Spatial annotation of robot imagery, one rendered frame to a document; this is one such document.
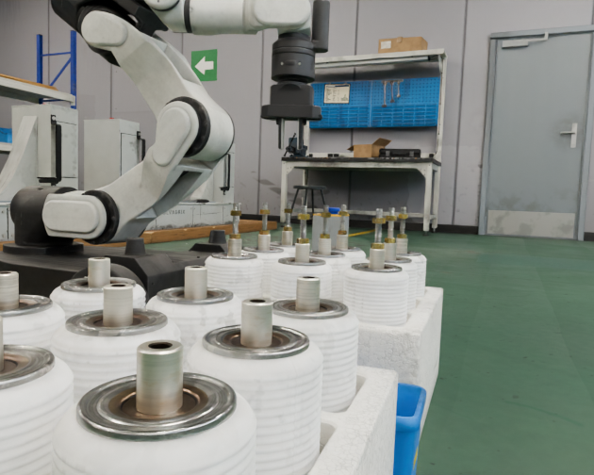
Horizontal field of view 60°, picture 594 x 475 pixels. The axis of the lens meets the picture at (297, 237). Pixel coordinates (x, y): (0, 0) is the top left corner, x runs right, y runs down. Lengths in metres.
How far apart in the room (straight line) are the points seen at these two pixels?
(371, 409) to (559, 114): 5.57
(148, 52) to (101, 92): 6.83
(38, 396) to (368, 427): 0.24
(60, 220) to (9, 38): 8.31
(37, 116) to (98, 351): 2.86
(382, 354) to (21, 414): 0.50
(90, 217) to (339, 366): 1.02
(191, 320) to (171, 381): 0.23
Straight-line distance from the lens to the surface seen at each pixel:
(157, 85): 1.33
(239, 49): 6.96
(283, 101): 1.05
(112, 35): 1.40
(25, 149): 3.15
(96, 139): 3.63
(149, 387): 0.26
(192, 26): 1.11
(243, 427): 0.26
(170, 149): 1.23
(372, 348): 0.72
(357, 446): 0.39
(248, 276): 0.81
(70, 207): 1.43
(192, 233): 3.92
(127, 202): 1.37
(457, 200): 5.88
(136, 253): 1.17
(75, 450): 0.25
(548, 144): 5.89
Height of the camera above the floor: 0.36
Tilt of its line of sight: 5 degrees down
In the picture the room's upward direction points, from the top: 2 degrees clockwise
